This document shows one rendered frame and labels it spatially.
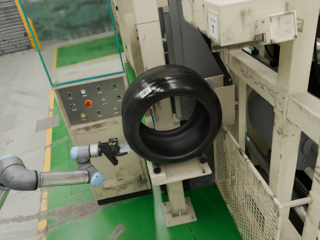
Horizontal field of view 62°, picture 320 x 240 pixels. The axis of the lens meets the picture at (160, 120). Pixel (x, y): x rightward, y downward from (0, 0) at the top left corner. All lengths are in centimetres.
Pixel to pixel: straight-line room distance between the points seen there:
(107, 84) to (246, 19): 130
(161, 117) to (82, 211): 139
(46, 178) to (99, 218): 134
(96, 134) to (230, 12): 155
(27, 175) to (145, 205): 148
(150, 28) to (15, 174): 102
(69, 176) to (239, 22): 107
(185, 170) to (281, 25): 103
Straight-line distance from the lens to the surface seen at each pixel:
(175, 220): 247
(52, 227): 283
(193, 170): 170
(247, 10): 106
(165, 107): 179
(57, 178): 144
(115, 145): 156
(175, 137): 178
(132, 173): 250
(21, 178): 139
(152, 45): 163
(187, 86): 134
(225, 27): 104
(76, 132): 226
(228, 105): 183
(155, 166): 159
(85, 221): 272
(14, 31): 1046
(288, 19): 104
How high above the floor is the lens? 194
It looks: 31 degrees down
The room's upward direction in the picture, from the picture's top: 10 degrees counter-clockwise
